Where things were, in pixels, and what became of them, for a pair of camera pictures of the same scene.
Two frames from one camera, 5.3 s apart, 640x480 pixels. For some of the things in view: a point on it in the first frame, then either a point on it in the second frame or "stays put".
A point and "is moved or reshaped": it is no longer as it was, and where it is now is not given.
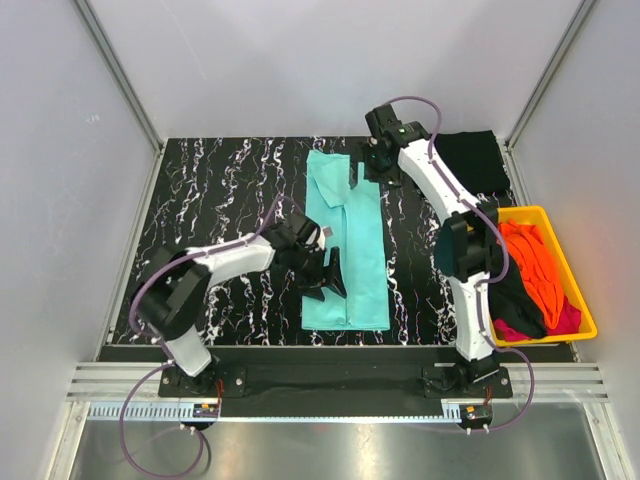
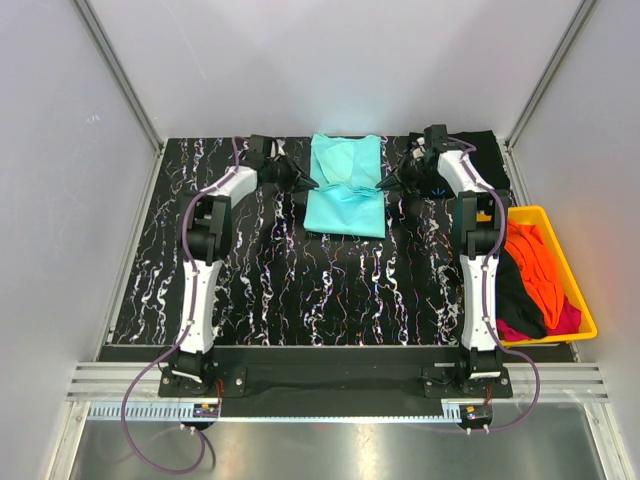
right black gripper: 360,152 -> 391,182
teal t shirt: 355,215 is moved or reshaped
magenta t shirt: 569,321 stays put
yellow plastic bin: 536,216 stays put
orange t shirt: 529,254 stays put
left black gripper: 332,276 -> 295,178
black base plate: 336,374 stays put
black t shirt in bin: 512,301 stays put
